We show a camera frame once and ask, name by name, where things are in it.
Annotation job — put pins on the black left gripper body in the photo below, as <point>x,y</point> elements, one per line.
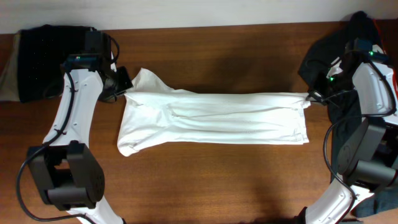
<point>118,83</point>

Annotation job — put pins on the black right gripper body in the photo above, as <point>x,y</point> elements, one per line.
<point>334,84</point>

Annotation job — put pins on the white t-shirt with robot print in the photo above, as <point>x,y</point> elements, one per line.
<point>156,113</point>

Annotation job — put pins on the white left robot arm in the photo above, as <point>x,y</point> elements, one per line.
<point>64,170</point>

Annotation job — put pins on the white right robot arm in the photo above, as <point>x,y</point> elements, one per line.
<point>367,160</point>

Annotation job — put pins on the folded black clothes stack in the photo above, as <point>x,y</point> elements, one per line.
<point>33,70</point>

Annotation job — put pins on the black garment pile on right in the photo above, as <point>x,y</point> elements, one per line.
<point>321,55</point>

